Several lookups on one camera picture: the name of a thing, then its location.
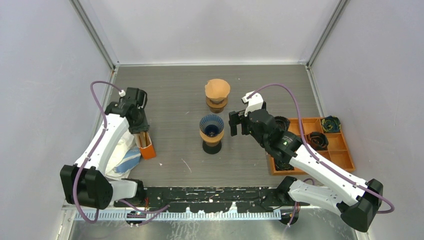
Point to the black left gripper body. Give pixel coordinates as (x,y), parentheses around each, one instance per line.
(141,124)

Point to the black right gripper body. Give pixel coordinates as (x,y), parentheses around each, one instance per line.
(247,128)

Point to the blue ribbed dripper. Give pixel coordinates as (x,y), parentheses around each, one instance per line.
(211,125)

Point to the brown paper coffee filter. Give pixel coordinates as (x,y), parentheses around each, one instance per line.
(217,89)

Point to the red black carafe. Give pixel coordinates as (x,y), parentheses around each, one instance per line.
(211,149)

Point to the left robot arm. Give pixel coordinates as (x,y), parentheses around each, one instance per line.
(85,182)

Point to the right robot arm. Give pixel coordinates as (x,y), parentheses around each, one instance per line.
(353,199)

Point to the orange coffee filter box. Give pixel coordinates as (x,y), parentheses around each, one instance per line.
(148,152)

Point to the dark rolled coil back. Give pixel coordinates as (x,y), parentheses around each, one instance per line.
(282,122)

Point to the dark rolled coil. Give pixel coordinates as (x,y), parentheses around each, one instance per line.
(318,141)
(281,166)
(282,122)

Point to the white blue plastic bag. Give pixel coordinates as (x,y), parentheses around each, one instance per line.
(124,158)

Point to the dark rolled coil front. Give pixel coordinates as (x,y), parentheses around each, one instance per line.
(281,166)

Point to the dark rolled coil middle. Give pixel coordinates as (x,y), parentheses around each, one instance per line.
(318,141)

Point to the blue yellow rolled coil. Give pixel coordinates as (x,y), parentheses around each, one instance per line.
(330,124)

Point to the orange compartment tray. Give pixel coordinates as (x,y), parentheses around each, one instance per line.
(337,151)

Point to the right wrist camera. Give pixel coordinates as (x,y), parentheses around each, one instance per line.
(254,101)

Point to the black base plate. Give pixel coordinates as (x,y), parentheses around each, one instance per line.
(252,199)

